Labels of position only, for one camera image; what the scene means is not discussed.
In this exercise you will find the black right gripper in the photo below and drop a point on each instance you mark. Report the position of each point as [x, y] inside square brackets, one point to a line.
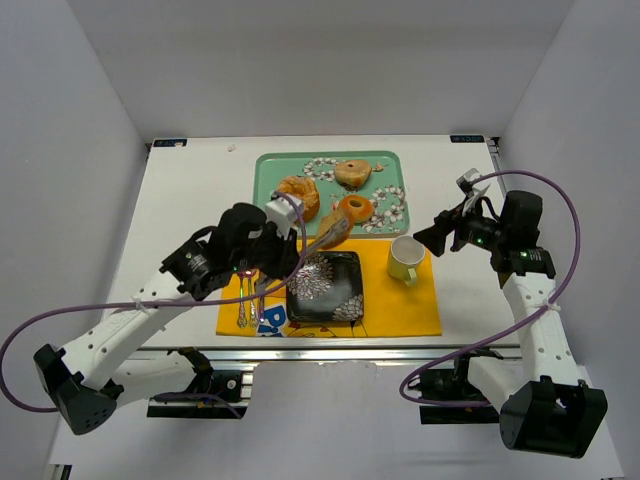
[451, 232]

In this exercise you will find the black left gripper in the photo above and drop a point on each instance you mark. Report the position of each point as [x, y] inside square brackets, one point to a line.
[288, 255]

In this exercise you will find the metal serving tongs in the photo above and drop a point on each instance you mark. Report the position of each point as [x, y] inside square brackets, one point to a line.
[308, 250]

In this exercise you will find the brown bread slice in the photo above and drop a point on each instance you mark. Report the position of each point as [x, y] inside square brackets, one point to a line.
[334, 229]

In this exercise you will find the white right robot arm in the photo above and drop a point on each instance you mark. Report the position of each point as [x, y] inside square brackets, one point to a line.
[548, 408]

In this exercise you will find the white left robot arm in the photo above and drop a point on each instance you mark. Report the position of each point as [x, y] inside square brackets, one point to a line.
[91, 376]

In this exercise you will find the pale yellow mug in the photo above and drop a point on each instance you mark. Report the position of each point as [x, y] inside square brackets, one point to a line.
[405, 256]

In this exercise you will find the green floral tray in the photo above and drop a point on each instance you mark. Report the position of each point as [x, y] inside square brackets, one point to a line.
[384, 188]

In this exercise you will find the iridescent knife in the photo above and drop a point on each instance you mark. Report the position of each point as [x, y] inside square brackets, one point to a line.
[261, 286]

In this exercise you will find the orange bundt cake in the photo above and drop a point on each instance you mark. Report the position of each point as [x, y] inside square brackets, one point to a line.
[305, 189]

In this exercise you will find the orange glazed donut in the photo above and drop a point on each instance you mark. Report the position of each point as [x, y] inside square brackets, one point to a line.
[359, 208]

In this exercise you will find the yellow placemat cloth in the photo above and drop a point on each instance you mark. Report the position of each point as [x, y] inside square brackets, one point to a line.
[391, 308]

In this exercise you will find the iridescent fork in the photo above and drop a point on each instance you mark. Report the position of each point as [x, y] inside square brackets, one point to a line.
[242, 318]

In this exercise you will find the iridescent spoon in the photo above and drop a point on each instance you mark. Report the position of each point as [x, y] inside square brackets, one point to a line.
[253, 315]

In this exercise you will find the black floral square plate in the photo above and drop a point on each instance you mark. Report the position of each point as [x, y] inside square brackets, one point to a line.
[327, 288]

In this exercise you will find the blue label sticker right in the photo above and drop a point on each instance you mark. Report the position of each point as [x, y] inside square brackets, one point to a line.
[462, 138]

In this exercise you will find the pale bagel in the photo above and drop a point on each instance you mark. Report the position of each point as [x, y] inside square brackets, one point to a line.
[353, 173]

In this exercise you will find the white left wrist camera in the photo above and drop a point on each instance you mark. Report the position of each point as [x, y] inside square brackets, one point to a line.
[284, 210]

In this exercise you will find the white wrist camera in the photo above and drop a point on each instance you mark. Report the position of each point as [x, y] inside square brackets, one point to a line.
[284, 210]
[467, 183]

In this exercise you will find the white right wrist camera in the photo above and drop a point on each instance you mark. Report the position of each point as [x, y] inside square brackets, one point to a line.
[467, 183]

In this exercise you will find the aluminium frame rail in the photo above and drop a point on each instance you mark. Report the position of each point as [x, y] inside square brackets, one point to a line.
[333, 354]

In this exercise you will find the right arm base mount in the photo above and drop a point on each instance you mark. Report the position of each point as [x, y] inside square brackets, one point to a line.
[443, 385]

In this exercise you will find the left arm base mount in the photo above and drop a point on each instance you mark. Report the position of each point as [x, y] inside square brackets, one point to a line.
[212, 394]

